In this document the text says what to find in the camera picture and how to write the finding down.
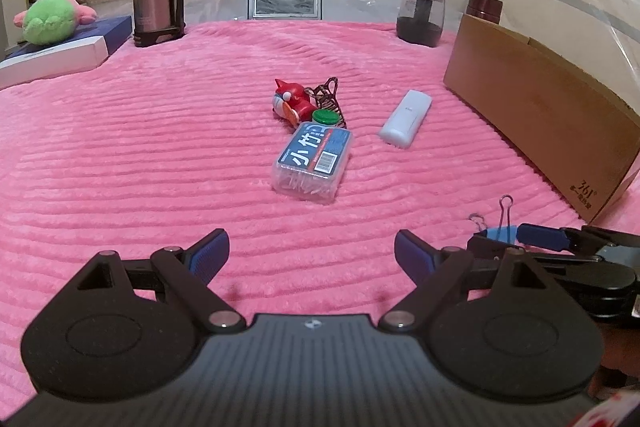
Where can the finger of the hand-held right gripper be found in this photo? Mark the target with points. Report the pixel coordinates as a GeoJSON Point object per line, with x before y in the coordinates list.
{"type": "Point", "coordinates": [542, 237]}
{"type": "Point", "coordinates": [482, 247]}

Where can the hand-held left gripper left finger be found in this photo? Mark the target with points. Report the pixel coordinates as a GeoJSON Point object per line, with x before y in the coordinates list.
{"type": "Point", "coordinates": [210, 256]}

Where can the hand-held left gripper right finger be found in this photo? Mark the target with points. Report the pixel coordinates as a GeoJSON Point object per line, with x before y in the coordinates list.
{"type": "Point", "coordinates": [414, 257]}

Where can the blue binder clip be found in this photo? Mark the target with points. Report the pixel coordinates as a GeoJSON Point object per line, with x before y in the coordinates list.
{"type": "Point", "coordinates": [500, 233]}

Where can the brown cardboard box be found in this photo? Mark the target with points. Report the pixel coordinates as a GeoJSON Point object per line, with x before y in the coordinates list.
{"type": "Point", "coordinates": [540, 117]}

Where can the white remote control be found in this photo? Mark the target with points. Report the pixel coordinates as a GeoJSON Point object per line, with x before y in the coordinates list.
{"type": "Point", "coordinates": [405, 119]}

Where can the clear toothpick box blue label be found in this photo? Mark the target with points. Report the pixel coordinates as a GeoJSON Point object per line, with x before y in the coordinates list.
{"type": "Point", "coordinates": [312, 162]}

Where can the green round cap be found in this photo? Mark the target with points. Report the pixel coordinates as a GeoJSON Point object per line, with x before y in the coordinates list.
{"type": "Point", "coordinates": [324, 117]}

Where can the red toy figure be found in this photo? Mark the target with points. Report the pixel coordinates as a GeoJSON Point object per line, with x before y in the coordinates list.
{"type": "Point", "coordinates": [292, 102]}

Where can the brown hair clip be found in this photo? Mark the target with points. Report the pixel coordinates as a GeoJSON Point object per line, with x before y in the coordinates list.
{"type": "Point", "coordinates": [330, 99]}

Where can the person's right hand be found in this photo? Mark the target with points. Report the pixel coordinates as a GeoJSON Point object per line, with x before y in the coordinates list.
{"type": "Point", "coordinates": [622, 352]}

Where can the pink ribbed blanket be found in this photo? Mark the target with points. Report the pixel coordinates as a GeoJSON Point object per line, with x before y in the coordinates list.
{"type": "Point", "coordinates": [150, 157]}

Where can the clear plastic bag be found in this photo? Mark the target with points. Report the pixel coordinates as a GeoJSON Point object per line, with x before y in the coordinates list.
{"type": "Point", "coordinates": [575, 7]}

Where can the maroon tumbler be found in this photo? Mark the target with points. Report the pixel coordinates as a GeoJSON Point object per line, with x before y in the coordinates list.
{"type": "Point", "coordinates": [484, 7]}

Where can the glass jar with dark lid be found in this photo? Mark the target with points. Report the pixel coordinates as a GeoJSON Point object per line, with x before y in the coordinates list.
{"type": "Point", "coordinates": [420, 17]}

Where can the blue flat box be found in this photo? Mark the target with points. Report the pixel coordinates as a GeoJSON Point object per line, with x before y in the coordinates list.
{"type": "Point", "coordinates": [117, 32]}

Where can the white flat box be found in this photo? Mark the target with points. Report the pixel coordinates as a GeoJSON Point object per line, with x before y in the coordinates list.
{"type": "Point", "coordinates": [55, 59]}

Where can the green and pink plush toy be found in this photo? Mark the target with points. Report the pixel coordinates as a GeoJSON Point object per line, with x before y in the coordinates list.
{"type": "Point", "coordinates": [50, 19]}

